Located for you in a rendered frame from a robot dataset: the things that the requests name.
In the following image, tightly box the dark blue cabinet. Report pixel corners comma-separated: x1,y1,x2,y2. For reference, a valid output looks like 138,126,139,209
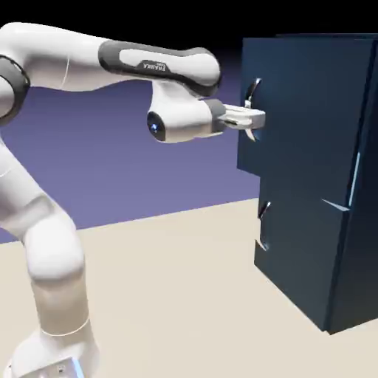
236,32,378,337

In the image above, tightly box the dark blue cabinet door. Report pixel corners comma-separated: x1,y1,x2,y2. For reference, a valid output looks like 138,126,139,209
253,176,351,334
236,33,378,213

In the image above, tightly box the curved metal door handle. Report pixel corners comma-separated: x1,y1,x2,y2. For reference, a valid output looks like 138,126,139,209
256,201,272,252
244,77,263,142

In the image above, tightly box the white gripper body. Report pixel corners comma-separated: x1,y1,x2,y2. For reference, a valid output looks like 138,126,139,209
223,103,266,130

